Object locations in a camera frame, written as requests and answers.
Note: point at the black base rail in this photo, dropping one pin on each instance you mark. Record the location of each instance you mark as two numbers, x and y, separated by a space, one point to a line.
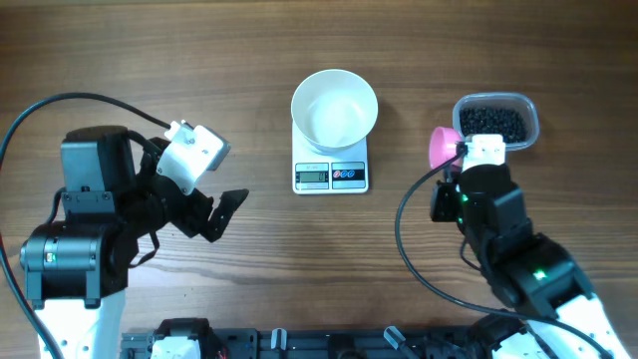
250 343

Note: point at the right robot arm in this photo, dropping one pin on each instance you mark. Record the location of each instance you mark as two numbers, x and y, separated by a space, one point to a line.
537 280

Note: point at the clear plastic container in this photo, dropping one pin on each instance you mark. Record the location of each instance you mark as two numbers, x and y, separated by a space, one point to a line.
519 102

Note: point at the white digital kitchen scale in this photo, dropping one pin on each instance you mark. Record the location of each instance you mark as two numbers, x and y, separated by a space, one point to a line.
315 172

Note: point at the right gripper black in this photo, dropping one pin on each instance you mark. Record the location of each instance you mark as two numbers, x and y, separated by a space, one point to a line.
441 206

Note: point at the pink scoop blue handle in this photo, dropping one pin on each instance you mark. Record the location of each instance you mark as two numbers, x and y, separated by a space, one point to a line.
443 145

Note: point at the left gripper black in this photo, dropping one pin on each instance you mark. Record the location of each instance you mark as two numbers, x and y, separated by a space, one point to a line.
195 221

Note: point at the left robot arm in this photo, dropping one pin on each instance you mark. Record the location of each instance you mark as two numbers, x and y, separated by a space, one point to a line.
76 278

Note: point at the white bowl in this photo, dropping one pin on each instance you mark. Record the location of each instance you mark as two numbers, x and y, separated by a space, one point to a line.
334 110

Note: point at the black beans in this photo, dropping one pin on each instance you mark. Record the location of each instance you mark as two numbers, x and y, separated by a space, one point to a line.
494 121

